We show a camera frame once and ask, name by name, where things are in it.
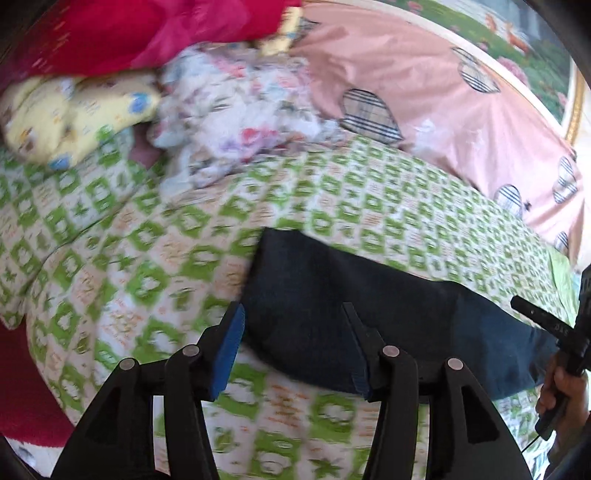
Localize person's right hand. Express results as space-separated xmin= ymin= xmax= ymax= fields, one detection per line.
xmin=536 ymin=355 xmax=591 ymax=425

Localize white floral cloth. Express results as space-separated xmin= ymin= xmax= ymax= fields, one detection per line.
xmin=147 ymin=42 xmax=349 ymax=191

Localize red blanket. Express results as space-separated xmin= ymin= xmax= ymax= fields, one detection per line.
xmin=0 ymin=0 xmax=306 ymax=90

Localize light green cloth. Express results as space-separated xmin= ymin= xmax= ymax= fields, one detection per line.
xmin=549 ymin=251 xmax=580 ymax=319

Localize pink pillow with plaid hearts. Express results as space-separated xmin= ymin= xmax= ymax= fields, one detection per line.
xmin=290 ymin=2 xmax=591 ymax=271

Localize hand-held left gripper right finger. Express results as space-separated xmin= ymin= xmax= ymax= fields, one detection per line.
xmin=342 ymin=302 xmax=536 ymax=480

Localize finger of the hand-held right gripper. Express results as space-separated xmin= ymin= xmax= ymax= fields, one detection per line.
xmin=510 ymin=294 xmax=577 ymax=345

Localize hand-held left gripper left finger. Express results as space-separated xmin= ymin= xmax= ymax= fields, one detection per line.
xmin=51 ymin=302 xmax=247 ymax=480

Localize red fleece cloth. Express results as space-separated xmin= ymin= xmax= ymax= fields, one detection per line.
xmin=0 ymin=320 xmax=75 ymax=449

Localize green patterned bed sheet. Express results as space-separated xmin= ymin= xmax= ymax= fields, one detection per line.
xmin=0 ymin=129 xmax=575 ymax=480

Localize yellow printed pillow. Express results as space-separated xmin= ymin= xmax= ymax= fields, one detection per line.
xmin=0 ymin=73 xmax=163 ymax=172

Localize dark navy pants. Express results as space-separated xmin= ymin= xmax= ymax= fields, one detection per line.
xmin=240 ymin=227 xmax=560 ymax=400

